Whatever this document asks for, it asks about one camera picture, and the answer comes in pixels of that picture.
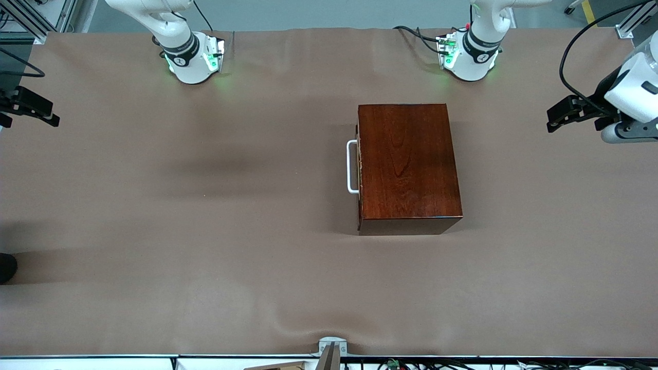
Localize wooden drawer with white handle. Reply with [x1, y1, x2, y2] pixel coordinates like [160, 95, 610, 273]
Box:
[346, 121, 361, 216]

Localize dark wooden drawer cabinet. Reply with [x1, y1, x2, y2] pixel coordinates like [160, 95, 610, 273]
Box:
[356, 103, 464, 236]

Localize black round object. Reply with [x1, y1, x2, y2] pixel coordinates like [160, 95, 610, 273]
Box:
[0, 253, 19, 285]

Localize brown table cover sheet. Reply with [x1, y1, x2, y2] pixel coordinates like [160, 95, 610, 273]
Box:
[0, 28, 658, 358]

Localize brown cardboard piece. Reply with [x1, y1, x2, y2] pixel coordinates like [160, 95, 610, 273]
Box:
[244, 361, 305, 370]

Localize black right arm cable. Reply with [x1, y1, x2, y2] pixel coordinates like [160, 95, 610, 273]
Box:
[0, 46, 46, 78]

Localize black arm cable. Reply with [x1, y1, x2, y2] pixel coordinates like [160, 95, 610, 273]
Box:
[559, 0, 658, 117]
[0, 46, 46, 78]

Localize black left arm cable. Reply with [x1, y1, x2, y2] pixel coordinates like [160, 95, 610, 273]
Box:
[559, 0, 658, 117]

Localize aluminium frame profile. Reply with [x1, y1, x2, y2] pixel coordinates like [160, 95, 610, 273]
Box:
[616, 0, 658, 40]
[0, 0, 98, 45]

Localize black left base cables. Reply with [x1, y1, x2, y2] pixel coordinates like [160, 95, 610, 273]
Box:
[393, 25, 449, 55]

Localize thin black right base cable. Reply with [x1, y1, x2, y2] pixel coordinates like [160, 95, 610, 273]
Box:
[192, 0, 215, 32]

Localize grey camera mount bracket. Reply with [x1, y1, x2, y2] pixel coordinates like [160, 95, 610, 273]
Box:
[311, 336, 348, 370]

